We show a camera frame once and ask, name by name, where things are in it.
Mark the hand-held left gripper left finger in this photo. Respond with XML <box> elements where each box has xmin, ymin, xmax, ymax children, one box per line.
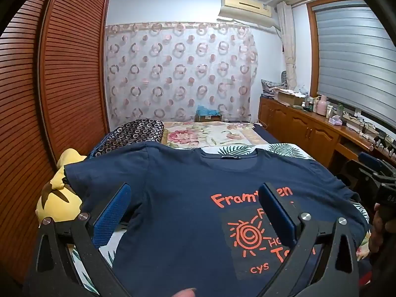
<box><xmin>23</xmin><ymin>182</ymin><xmax>132</xmax><ymax>297</ymax></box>

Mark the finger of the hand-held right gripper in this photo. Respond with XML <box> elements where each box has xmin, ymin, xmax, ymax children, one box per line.
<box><xmin>358</xmin><ymin>151</ymin><xmax>396</xmax><ymax>175</ymax></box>

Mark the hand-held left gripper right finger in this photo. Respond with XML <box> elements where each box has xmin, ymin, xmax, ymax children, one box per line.
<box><xmin>258</xmin><ymin>182</ymin><xmax>361</xmax><ymax>297</ymax></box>

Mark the navy printed t-shirt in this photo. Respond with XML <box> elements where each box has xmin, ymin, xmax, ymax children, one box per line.
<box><xmin>63</xmin><ymin>144</ymin><xmax>370</xmax><ymax>297</ymax></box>

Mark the person's right hand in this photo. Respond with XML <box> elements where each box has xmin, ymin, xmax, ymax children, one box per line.
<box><xmin>370</xmin><ymin>202</ymin><xmax>396</xmax><ymax>260</ymax></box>

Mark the person's left hand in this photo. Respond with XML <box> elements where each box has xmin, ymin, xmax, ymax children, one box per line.
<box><xmin>171</xmin><ymin>288</ymin><xmax>198</xmax><ymax>297</ymax></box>

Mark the yellow plush toy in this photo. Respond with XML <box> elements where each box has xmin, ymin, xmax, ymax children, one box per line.
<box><xmin>35</xmin><ymin>148</ymin><xmax>87</xmax><ymax>223</ymax></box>

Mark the wooden cabinet counter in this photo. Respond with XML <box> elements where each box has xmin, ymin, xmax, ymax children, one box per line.
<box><xmin>258</xmin><ymin>96</ymin><xmax>396</xmax><ymax>174</ymax></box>

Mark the palm leaf blanket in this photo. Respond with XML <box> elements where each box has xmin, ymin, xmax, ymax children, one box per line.
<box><xmin>66</xmin><ymin>143</ymin><xmax>372</xmax><ymax>297</ymax></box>

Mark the navy bed sheet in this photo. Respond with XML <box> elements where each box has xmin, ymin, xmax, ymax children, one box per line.
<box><xmin>254</xmin><ymin>122</ymin><xmax>280</xmax><ymax>145</ymax></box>

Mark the dark circle patterned pillow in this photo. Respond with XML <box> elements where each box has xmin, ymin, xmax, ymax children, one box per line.
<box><xmin>88</xmin><ymin>119</ymin><xmax>165</xmax><ymax>158</ymax></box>

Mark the open cardboard box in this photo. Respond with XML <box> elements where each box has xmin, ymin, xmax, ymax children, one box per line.
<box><xmin>277</xmin><ymin>90</ymin><xmax>305</xmax><ymax>106</ymax></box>

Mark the grey window blind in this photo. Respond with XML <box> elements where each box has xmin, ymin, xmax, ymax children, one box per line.
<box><xmin>311</xmin><ymin>0</ymin><xmax>396</xmax><ymax>121</ymax></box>

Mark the floral blanket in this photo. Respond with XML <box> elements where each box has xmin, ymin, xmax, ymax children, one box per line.
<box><xmin>162</xmin><ymin>121</ymin><xmax>270</xmax><ymax>149</ymax></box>

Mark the small cardboard box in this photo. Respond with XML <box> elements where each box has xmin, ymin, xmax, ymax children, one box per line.
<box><xmin>194</xmin><ymin>114</ymin><xmax>223</xmax><ymax>123</ymax></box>

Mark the blue cloth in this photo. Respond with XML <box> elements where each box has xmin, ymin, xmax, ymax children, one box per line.
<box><xmin>196</xmin><ymin>105</ymin><xmax>221</xmax><ymax>117</ymax></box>

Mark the beige tied curtain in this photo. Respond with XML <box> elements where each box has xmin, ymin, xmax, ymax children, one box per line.
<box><xmin>276</xmin><ymin>1</ymin><xmax>297</xmax><ymax>91</ymax></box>

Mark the wooden louvered wardrobe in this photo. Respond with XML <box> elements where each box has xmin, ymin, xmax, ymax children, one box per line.
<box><xmin>0</xmin><ymin>0</ymin><xmax>111</xmax><ymax>285</ymax></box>

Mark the circle patterned sheer curtain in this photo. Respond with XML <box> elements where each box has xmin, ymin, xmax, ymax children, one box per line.
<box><xmin>104</xmin><ymin>22</ymin><xmax>259</xmax><ymax>124</ymax></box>

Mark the wooden window frame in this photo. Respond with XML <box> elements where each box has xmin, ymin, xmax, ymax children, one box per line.
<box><xmin>306</xmin><ymin>3</ymin><xmax>321</xmax><ymax>98</ymax></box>

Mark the wall air conditioner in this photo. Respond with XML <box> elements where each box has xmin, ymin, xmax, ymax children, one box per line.
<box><xmin>218</xmin><ymin>0</ymin><xmax>277</xmax><ymax>27</ymax></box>

